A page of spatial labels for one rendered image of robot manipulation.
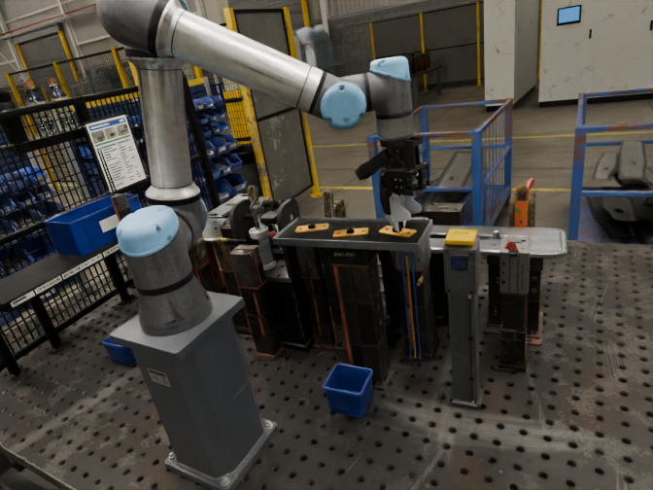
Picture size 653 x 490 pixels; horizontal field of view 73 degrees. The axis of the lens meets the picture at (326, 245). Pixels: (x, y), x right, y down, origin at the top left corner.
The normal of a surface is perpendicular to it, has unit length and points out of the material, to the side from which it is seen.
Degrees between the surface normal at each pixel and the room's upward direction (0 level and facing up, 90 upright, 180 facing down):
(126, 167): 90
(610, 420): 0
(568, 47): 90
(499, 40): 90
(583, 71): 90
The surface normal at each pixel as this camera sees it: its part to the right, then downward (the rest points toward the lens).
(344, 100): -0.02, 0.41
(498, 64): -0.52, 0.42
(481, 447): -0.15, -0.90
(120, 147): 0.90, 0.04
